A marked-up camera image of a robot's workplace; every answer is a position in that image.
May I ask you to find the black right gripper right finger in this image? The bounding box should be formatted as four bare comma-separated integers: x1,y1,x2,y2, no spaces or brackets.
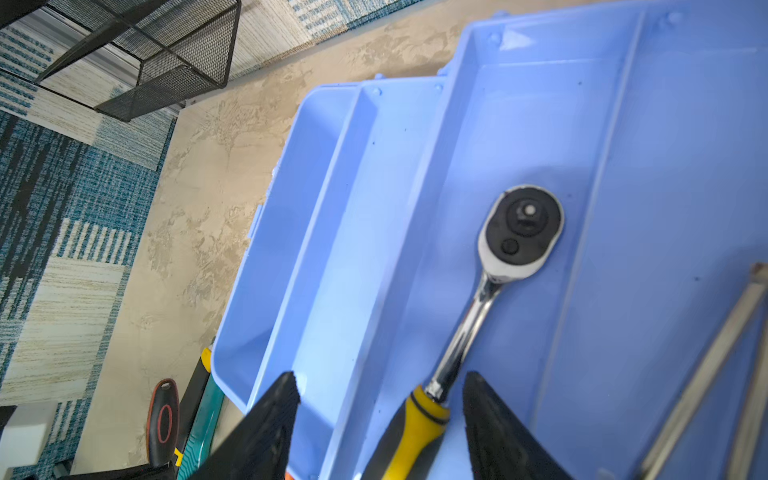
463,371,571,480

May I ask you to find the teal utility knife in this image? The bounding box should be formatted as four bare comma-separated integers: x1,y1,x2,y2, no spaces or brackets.
177,377,224,480

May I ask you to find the white and blue toolbox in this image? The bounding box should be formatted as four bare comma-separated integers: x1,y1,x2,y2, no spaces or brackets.
212,1,767,479

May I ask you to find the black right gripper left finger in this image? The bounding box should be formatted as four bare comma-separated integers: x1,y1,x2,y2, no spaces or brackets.
192,371,300,479

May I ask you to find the black wire shelf rack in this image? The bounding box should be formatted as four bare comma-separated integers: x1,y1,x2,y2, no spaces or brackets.
1,1,242,123

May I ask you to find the black yellow utility knife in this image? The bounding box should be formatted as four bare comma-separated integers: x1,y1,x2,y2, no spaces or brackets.
173,347,212,472

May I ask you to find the yellow black handle ratchet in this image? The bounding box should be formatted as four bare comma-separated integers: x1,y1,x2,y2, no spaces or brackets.
362,185,565,479

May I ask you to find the red black handle ratchet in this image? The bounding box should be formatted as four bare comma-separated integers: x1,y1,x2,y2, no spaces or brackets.
146,378,179,467

